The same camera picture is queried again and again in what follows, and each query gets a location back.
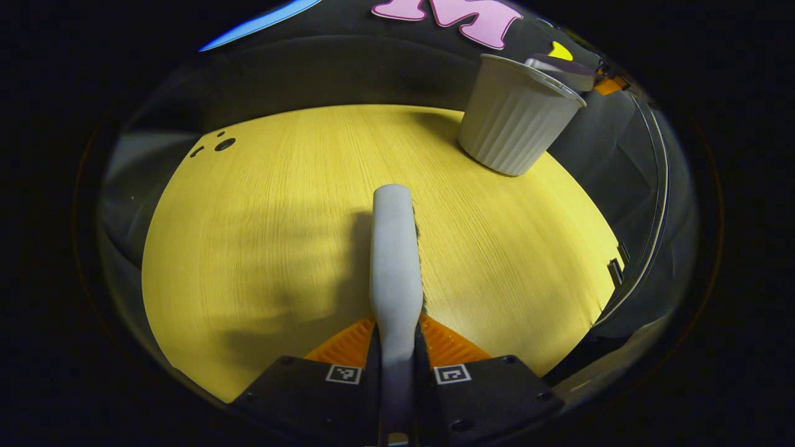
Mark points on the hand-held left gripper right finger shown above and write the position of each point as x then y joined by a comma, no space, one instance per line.
497,403

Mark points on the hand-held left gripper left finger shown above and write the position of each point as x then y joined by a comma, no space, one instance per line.
298,403

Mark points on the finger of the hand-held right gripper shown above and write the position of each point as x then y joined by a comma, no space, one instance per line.
612,84

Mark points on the grey plastic dustpan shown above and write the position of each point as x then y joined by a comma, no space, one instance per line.
565,71

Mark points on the white ribbed garbage bin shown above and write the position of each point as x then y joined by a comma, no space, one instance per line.
515,118

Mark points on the small grey broom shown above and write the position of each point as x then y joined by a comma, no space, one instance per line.
395,261

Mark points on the wooden desktop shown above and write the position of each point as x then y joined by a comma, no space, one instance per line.
248,248

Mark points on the black backdrop cloth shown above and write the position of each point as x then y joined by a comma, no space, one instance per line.
348,68

